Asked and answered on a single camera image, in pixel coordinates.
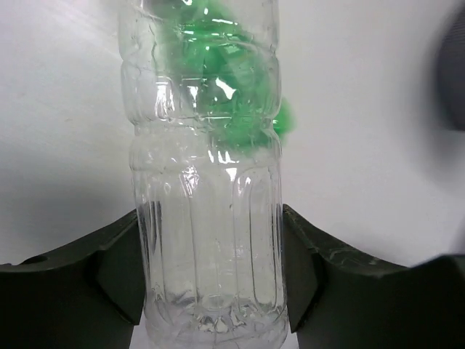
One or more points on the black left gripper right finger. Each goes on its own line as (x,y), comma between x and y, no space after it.
(341,297)

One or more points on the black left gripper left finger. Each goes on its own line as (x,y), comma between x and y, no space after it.
(86,294)

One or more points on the clear ribbed unlabelled bottle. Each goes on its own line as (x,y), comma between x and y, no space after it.
(210,218)

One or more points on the green bottle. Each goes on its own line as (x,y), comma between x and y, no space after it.
(223,56)

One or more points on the grey mesh waste bin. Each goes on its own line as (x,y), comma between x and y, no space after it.
(449,73)

